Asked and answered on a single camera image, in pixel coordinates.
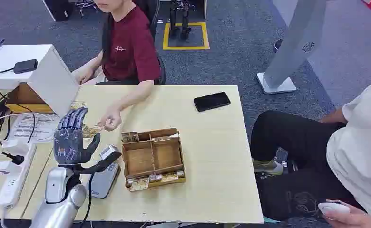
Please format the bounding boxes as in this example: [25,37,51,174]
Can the gold printed card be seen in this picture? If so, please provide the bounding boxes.
[81,124,106,139]

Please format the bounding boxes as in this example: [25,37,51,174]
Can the black robot legs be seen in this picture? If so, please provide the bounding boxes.
[168,0,193,41]

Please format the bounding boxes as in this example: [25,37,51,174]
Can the person's left hand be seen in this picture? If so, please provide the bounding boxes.
[322,199,371,228]
[98,107,123,132]

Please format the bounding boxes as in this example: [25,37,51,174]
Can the gold card in box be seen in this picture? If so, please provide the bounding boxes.
[161,172,180,184]
[129,177,150,192]

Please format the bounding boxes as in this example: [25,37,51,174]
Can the white box shelf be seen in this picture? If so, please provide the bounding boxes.
[0,44,81,117]

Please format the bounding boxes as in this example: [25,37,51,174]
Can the black smartphone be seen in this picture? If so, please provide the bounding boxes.
[193,91,232,113]

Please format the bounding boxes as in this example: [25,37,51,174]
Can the black plug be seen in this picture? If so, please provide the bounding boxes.
[1,152,26,166]

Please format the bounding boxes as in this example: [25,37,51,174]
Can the white charger plug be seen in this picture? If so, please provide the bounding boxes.
[1,140,29,155]

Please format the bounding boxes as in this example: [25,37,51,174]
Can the black power adapter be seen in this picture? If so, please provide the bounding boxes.
[13,58,39,75]

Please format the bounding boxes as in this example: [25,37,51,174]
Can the grey white floor stand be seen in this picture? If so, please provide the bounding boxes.
[256,0,328,95]

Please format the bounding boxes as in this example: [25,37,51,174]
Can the black cabinet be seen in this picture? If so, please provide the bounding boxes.
[41,0,75,22]

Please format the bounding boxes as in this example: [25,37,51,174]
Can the wooden card box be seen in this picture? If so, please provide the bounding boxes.
[121,127,186,193]

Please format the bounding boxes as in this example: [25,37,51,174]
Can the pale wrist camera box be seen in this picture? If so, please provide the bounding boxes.
[99,145,120,162]

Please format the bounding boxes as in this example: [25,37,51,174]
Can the white power strip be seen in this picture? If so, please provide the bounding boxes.
[0,143,37,209]

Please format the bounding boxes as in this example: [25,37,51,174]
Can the printed paper sheet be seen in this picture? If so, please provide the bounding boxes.
[7,113,60,144]

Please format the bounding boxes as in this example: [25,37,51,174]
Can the white handheld remote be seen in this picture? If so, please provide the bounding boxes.
[317,202,351,219]

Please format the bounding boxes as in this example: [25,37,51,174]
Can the grey flat card reader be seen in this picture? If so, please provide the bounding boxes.
[86,162,121,199]

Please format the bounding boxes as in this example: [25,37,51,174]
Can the brown cardboard box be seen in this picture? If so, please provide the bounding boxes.
[5,82,55,114]

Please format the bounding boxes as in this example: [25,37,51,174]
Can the card stack in box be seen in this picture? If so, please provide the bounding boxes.
[121,131,140,143]

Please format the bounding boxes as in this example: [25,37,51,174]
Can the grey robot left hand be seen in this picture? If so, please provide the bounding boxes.
[53,107,101,167]

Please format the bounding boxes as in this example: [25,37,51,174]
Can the person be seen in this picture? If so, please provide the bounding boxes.
[71,0,163,132]
[250,73,371,228]

